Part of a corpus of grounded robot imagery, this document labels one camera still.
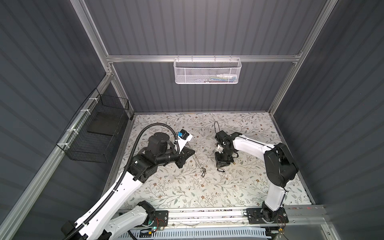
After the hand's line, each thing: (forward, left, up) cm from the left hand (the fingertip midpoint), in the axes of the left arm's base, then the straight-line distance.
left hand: (194, 151), depth 66 cm
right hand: (+4, -15, -26) cm, 30 cm away
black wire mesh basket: (+12, +50, -1) cm, 51 cm away
